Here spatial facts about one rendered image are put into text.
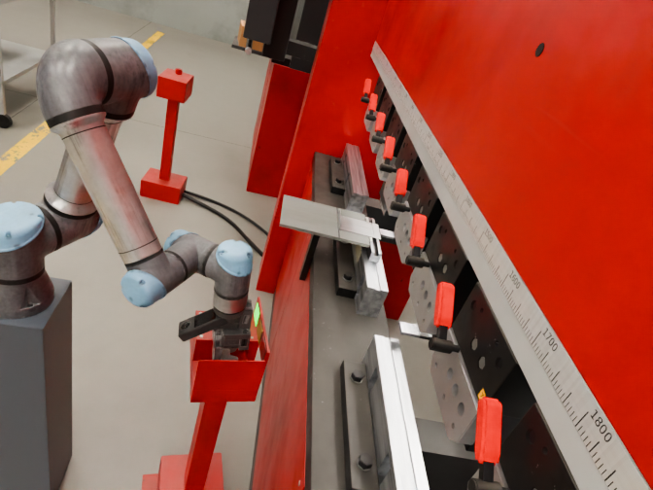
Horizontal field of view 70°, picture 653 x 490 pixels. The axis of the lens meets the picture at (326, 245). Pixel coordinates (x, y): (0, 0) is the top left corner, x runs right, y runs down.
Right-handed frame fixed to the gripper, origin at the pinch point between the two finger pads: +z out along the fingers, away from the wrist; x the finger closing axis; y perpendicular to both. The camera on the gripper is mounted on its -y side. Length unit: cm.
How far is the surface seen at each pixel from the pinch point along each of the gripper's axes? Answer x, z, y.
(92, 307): 98, 70, -46
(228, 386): -4.9, 2.5, 3.5
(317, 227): 28.2, -23.5, 28.3
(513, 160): -30, -72, 33
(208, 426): 2.2, 28.2, 0.4
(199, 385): -4.9, 1.5, -3.4
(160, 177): 210, 59, -21
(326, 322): 2.7, -11.0, 27.3
